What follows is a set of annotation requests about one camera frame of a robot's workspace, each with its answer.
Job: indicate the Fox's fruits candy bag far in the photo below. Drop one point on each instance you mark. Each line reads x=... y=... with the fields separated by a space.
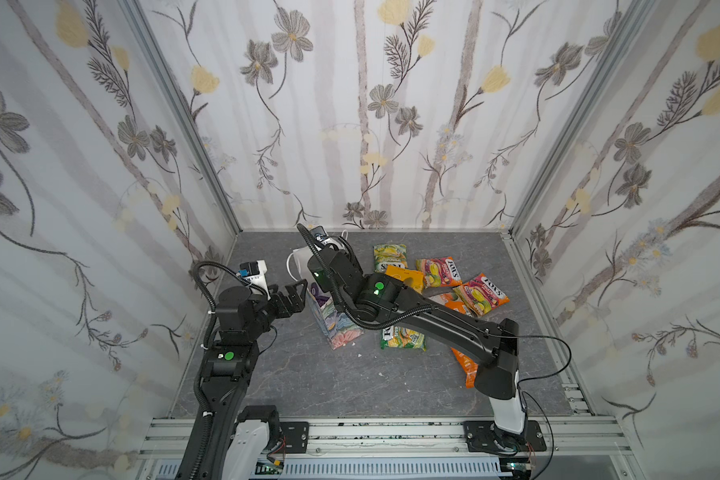
x=439 y=272

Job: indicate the fox's fruits candy bag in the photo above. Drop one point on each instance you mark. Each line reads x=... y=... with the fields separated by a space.
x=439 y=272
x=481 y=295

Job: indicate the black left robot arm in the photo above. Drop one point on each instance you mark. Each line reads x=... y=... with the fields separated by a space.
x=240 y=311

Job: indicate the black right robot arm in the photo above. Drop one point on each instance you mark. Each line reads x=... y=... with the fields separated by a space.
x=377 y=301

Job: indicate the Fox's fruits candy bag near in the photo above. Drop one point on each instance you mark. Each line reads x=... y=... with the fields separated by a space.
x=481 y=295

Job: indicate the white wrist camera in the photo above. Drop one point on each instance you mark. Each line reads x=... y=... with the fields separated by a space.
x=254 y=272
x=324 y=239

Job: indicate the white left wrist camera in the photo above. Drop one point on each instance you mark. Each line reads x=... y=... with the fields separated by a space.
x=254 y=272

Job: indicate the orange snack bag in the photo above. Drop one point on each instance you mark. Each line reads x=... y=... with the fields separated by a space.
x=453 y=302

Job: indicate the floral paper gift bag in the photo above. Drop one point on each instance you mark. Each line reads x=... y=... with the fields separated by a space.
x=338 y=329

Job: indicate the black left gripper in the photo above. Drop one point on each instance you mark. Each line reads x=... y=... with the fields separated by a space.
x=296 y=303

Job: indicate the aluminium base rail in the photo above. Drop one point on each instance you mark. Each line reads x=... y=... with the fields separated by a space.
x=583 y=445

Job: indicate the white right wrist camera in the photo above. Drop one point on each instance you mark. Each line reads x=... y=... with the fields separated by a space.
x=324 y=239

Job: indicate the green Fox's spring tea bag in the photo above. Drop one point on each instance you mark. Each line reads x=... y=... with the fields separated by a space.
x=389 y=254

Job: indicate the small orange snack packet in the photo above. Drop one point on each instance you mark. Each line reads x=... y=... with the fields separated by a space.
x=469 y=367

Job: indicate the yellow mango snack bag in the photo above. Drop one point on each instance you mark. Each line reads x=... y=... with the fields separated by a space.
x=412 y=278

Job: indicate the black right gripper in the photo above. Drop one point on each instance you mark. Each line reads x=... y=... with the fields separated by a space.
x=315 y=253

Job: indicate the green Fox's candy bag front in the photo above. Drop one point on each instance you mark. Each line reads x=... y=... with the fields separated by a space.
x=395 y=337

